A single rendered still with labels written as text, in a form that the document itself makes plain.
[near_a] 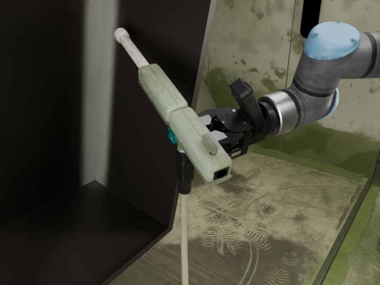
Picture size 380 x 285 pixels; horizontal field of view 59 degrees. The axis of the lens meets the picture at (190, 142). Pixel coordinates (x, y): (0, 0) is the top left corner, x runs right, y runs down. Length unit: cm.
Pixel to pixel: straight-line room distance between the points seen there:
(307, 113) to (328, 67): 11
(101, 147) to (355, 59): 80
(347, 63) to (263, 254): 113
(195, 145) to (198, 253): 113
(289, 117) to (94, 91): 61
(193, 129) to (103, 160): 64
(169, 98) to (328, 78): 31
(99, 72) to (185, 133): 55
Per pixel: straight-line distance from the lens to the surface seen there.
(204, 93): 273
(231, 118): 67
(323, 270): 166
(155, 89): 66
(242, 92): 61
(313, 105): 75
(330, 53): 68
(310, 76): 72
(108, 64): 103
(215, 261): 160
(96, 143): 117
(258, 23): 251
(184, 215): 81
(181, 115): 60
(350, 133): 242
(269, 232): 180
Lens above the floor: 112
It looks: 23 degrees down
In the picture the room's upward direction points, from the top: straight up
